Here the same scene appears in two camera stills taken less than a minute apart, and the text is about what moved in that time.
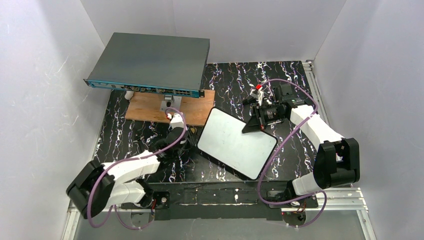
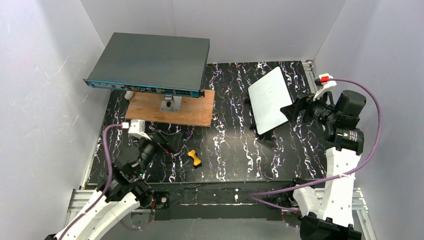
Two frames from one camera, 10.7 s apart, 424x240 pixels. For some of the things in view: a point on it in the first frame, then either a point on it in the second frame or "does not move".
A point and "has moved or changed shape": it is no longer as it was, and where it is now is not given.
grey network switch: [159, 64] does not move
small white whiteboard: [247, 152] has moved or changed shape
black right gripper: [260, 116] -> [305, 108]
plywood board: [146, 107] does not move
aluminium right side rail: [312, 81] does not move
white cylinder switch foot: [129, 94] does not move
